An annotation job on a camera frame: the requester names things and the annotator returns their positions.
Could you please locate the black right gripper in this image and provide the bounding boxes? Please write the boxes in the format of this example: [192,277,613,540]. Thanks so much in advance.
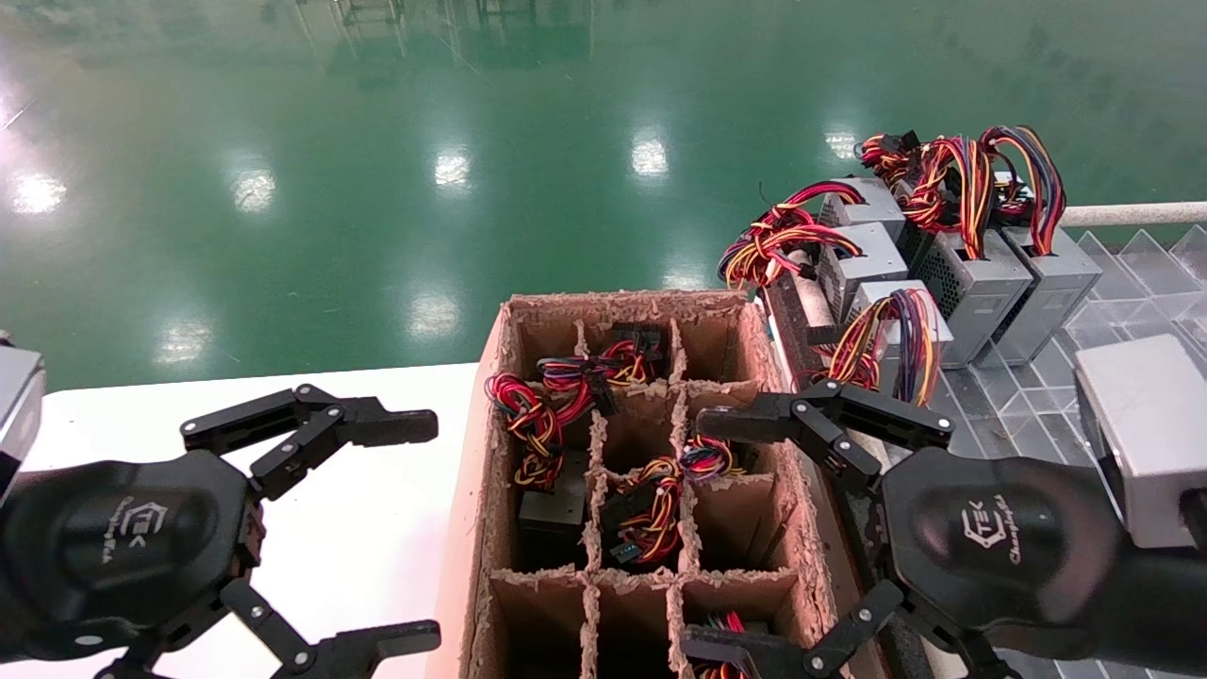
[681,377,1133,679]

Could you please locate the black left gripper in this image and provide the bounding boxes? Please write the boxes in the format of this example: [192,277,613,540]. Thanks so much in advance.
[0,384,442,679]

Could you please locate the grey power supply with cables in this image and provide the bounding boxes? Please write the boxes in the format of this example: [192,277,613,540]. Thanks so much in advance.
[719,222,911,312]
[990,170,1040,229]
[901,135,1035,371]
[981,125,1104,367]
[809,280,955,411]
[750,179,906,241]

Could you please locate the brown cardboard divider box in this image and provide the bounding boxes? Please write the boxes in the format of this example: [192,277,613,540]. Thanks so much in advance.
[424,290,892,679]

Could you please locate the beige conveyor side tube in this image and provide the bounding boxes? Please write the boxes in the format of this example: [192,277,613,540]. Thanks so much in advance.
[790,247,892,454]

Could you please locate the beige horizontal conveyor tube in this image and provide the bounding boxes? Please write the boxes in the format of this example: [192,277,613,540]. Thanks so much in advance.
[1061,201,1207,228]

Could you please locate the power supply with striped cables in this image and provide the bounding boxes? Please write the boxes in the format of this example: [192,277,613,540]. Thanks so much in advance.
[693,611,755,679]

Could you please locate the power supply with coiled cables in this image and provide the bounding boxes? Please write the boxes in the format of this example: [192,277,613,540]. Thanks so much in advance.
[679,434,748,479]

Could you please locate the black power supply yellow-red cables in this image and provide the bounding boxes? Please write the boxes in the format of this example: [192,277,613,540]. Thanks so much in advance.
[600,456,686,567]

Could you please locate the black power supply red cables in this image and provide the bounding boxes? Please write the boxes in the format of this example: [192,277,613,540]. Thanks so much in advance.
[484,371,593,567]

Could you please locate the black conveyor side rail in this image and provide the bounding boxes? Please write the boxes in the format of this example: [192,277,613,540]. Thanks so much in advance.
[762,283,934,679]

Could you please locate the power supply with purple-red cables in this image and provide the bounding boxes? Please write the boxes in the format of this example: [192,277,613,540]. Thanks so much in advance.
[537,321,672,418]

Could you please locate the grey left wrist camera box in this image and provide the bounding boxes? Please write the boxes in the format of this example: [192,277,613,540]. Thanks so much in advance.
[0,344,46,501]

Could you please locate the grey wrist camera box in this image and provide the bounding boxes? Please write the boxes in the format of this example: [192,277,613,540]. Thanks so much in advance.
[0,344,46,501]
[1075,335,1207,550]

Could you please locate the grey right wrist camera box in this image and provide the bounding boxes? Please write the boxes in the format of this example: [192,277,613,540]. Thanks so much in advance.
[1075,335,1207,550]

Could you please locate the dark power supply with cables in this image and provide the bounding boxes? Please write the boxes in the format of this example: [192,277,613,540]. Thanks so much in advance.
[856,130,936,270]

